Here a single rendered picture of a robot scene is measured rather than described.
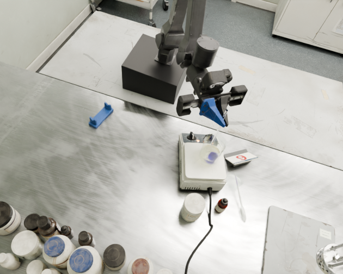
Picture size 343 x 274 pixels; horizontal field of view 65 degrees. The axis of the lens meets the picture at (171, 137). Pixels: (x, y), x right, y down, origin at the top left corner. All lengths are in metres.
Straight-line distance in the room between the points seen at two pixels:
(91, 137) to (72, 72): 0.32
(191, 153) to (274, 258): 0.37
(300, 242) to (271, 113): 0.48
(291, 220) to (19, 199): 0.79
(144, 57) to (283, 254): 0.78
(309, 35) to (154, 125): 2.52
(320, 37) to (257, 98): 2.18
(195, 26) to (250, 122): 0.45
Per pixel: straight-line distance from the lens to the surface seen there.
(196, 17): 0.76
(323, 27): 3.21
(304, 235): 0.91
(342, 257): 0.72
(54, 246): 0.69
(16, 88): 1.14
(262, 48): 3.07
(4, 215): 0.80
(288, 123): 1.12
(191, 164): 0.78
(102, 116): 0.97
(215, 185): 0.81
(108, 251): 0.72
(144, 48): 1.07
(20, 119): 1.03
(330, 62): 3.31
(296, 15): 3.13
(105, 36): 1.31
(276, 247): 0.86
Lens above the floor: 1.66
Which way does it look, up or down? 55 degrees down
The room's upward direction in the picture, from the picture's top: 11 degrees clockwise
